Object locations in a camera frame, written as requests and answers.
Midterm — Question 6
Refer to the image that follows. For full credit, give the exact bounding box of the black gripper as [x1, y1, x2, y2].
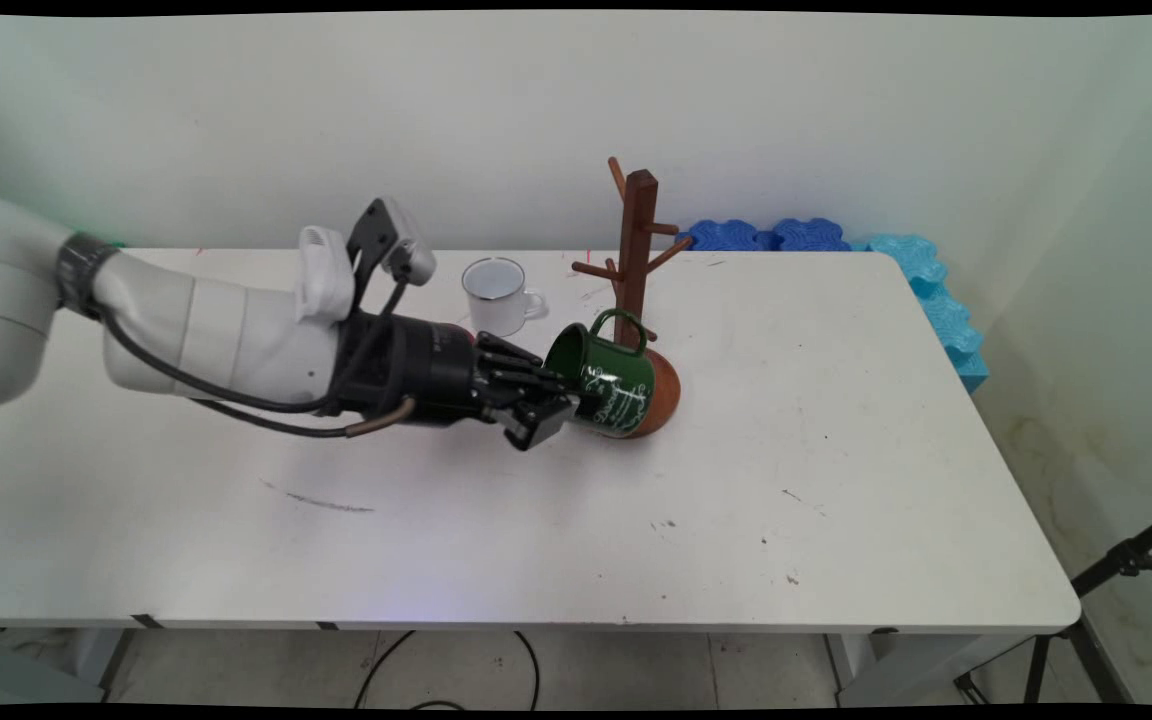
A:
[330, 313, 583, 453]

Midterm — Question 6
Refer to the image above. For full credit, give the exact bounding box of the green enamel mug white print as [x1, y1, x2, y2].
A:
[542, 307, 660, 440]

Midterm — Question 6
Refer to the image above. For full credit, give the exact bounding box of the brown wooden mug tree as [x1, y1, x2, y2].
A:
[570, 156, 695, 440]

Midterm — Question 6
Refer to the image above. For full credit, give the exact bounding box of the light blue foam mat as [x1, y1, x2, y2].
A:
[846, 232, 990, 394]

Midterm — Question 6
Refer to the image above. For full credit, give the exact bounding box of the grey table leg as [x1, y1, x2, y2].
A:
[96, 628, 140, 703]

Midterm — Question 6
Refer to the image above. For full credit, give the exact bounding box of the black tripod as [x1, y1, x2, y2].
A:
[953, 501, 1152, 707]

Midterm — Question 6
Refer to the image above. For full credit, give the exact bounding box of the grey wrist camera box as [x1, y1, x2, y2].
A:
[379, 198, 438, 287]

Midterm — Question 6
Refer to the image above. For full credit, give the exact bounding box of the black camera bracket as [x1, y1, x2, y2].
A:
[344, 197, 403, 313]

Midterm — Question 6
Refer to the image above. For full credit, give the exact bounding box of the black cable with beige end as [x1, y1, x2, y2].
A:
[188, 396, 419, 440]

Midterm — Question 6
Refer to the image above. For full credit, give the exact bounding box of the black floor cable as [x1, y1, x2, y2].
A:
[353, 629, 541, 712]

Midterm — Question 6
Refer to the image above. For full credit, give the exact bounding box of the thin black cable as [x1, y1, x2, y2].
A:
[98, 305, 332, 415]

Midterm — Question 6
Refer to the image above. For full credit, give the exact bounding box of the black strap on arm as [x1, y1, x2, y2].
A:
[55, 232, 123, 322]

